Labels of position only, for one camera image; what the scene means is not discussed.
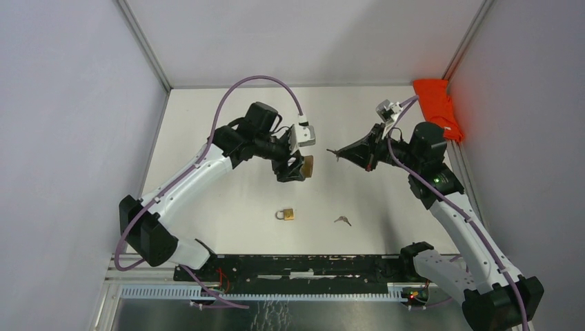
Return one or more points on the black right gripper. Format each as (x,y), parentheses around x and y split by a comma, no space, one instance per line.
(358,152)

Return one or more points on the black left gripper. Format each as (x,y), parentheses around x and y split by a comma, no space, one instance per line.
(285,172)

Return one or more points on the silver key bunch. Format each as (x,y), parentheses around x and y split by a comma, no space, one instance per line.
(332,153)

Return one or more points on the large brass padlock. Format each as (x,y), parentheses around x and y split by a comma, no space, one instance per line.
(306,169)

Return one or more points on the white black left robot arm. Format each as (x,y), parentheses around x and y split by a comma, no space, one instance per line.
(145,222)

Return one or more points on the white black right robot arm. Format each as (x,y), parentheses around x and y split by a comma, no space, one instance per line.
(457,214)

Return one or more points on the small brass padlock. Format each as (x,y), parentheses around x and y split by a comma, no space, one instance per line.
(287,214)

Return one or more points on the small keys on table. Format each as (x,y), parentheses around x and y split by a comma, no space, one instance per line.
(343,219)

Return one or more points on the orange folded cloth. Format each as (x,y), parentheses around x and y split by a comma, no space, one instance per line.
(437,106)

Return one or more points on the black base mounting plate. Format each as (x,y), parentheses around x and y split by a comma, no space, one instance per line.
(302,274)

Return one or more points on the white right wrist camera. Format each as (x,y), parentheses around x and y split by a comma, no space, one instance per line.
(389,112)

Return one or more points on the aluminium corner frame post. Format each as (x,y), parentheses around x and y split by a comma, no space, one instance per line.
(468,38)

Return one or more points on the aluminium front frame rail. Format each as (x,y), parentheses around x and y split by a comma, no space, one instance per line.
(157,283)

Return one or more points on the left aluminium corner post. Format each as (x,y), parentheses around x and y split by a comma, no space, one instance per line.
(140,37)

